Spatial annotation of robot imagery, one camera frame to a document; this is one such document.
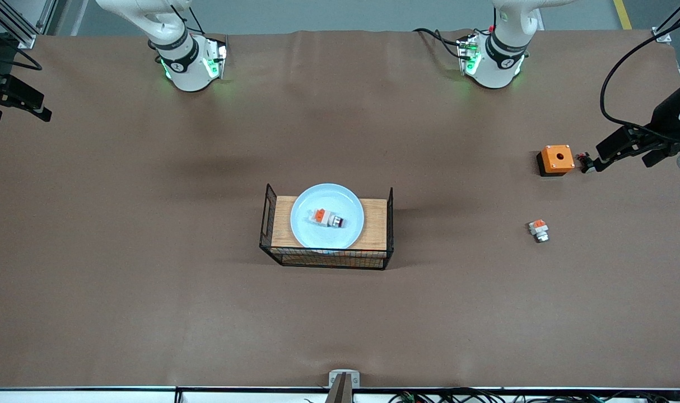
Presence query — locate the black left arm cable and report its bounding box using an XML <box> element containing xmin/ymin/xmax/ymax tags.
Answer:
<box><xmin>599</xmin><ymin>16</ymin><xmax>680</xmax><ymax>140</ymax></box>

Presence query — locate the aluminium frame profile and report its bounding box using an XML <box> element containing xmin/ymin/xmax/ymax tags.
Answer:
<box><xmin>0</xmin><ymin>0</ymin><xmax>58</xmax><ymax>50</ymax></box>
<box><xmin>652</xmin><ymin>0</ymin><xmax>680</xmax><ymax>44</ymax></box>

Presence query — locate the black cable bundle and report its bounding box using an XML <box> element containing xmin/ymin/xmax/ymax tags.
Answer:
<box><xmin>388</xmin><ymin>387</ymin><xmax>671</xmax><ymax>403</ymax></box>

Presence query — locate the light blue round plate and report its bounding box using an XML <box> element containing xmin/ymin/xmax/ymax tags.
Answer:
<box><xmin>290</xmin><ymin>184</ymin><xmax>365</xmax><ymax>250</ymax></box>

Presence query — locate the orange button box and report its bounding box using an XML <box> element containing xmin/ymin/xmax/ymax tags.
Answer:
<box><xmin>536</xmin><ymin>144</ymin><xmax>575</xmax><ymax>177</ymax></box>

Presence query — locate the arm base control box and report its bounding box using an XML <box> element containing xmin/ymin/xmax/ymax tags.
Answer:
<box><xmin>203</xmin><ymin>35</ymin><xmax>229</xmax><ymax>80</ymax></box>
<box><xmin>457</xmin><ymin>34</ymin><xmax>481</xmax><ymax>76</ymax></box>

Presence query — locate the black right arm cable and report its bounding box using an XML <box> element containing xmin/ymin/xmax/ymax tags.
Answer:
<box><xmin>0</xmin><ymin>53</ymin><xmax>43</xmax><ymax>72</ymax></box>

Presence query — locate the wooden board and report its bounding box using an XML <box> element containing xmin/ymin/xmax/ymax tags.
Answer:
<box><xmin>271</xmin><ymin>196</ymin><xmax>388</xmax><ymax>251</ymax></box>

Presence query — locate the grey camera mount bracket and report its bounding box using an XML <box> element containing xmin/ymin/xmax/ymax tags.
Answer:
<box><xmin>328</xmin><ymin>369</ymin><xmax>361</xmax><ymax>403</ymax></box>

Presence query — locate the black base cable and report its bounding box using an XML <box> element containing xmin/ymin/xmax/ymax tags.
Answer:
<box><xmin>413</xmin><ymin>27</ymin><xmax>464</xmax><ymax>59</ymax></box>

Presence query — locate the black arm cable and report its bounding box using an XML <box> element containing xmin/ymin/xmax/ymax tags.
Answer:
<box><xmin>599</xmin><ymin>16</ymin><xmax>680</xmax><ymax>140</ymax></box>
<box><xmin>0</xmin><ymin>53</ymin><xmax>43</xmax><ymax>72</ymax></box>

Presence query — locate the black wire basket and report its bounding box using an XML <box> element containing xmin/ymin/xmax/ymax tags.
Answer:
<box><xmin>259</xmin><ymin>184</ymin><xmax>395</xmax><ymax>271</ymax></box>

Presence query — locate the white orange red push button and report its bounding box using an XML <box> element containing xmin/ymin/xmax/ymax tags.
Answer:
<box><xmin>308</xmin><ymin>209</ymin><xmax>346</xmax><ymax>229</ymax></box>

